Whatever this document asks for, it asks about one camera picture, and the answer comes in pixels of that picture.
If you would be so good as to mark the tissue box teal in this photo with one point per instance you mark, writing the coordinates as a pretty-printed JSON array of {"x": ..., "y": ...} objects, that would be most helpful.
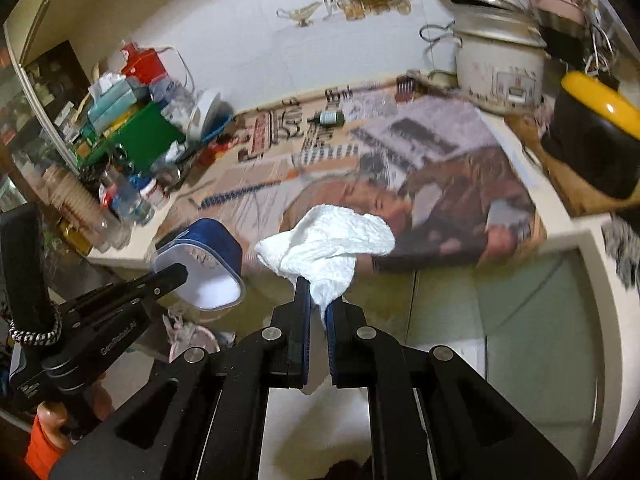
[{"x": 115, "y": 101}]

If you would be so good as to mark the pink utensil holder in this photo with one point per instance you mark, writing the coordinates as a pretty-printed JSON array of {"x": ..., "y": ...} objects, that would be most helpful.
[{"x": 565, "y": 9}]

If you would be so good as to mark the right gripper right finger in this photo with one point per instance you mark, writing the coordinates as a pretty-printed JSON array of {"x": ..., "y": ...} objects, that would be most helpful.
[{"x": 347, "y": 364}]

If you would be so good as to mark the clear plastic water bottle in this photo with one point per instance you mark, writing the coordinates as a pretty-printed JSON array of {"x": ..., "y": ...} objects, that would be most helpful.
[{"x": 126, "y": 202}]

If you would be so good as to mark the red box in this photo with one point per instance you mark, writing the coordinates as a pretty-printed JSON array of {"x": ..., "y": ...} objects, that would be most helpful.
[{"x": 143, "y": 64}]

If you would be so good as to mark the white paper towel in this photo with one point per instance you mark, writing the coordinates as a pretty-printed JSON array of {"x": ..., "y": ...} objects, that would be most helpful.
[{"x": 323, "y": 248}]

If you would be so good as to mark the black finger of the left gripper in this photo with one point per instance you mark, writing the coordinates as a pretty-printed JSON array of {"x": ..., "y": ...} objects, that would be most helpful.
[{"x": 125, "y": 294}]

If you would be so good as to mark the black yellow pot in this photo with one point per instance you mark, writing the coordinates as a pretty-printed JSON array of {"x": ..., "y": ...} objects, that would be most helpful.
[{"x": 594, "y": 130}]

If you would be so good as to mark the small green pump bottle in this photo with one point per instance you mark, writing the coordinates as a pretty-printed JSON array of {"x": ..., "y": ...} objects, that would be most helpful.
[{"x": 328, "y": 119}]

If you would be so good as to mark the newspaper sheet on counter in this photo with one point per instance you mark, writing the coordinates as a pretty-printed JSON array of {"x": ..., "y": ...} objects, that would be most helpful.
[{"x": 427, "y": 163}]

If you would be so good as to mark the left hand orange glove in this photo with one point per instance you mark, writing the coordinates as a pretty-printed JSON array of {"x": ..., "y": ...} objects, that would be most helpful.
[{"x": 47, "y": 443}]

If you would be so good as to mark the white rice cooker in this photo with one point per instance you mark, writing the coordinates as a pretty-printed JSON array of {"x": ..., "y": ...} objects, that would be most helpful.
[{"x": 500, "y": 56}]

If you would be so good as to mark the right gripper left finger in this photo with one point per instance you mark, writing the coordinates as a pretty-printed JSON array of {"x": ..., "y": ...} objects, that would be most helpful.
[{"x": 290, "y": 357}]

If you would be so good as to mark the green box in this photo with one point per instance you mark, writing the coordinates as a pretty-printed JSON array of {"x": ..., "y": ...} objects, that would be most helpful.
[{"x": 143, "y": 139}]

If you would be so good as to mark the blue white plastic container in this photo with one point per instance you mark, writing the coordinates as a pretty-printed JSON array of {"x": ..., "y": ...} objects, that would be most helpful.
[{"x": 213, "y": 260}]

